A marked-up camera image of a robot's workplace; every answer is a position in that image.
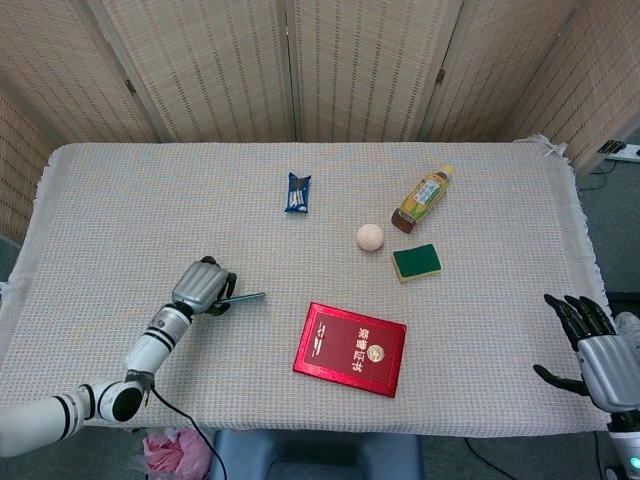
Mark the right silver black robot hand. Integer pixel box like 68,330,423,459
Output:
532,292,640,413

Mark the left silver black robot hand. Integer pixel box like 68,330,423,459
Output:
171,255,239,318

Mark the black smartphone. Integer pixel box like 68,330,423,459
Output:
215,291,267,306

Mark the grey knit shoe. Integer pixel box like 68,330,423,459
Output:
614,311,640,351

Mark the beige woven tablecloth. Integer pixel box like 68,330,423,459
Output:
0,133,619,441

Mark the blue snack packet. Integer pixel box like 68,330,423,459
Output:
283,171,313,215

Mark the red certificate book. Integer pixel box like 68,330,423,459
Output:
292,301,409,399

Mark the pink plastic bag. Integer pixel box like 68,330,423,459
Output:
143,426,215,480

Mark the beige ball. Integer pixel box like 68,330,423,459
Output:
356,222,386,252

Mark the blue grey chair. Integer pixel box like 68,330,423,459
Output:
209,428,426,480

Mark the green yellow sponge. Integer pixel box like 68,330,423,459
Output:
392,243,445,285

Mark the white power strip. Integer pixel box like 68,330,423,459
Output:
599,140,640,162

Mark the yellow tea bottle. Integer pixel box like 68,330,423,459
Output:
390,164,457,235

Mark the woven folding screen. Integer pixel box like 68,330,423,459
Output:
0,0,640,246

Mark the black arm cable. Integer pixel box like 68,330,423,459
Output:
148,379,229,480

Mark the black floor cable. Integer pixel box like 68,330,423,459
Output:
462,435,531,480

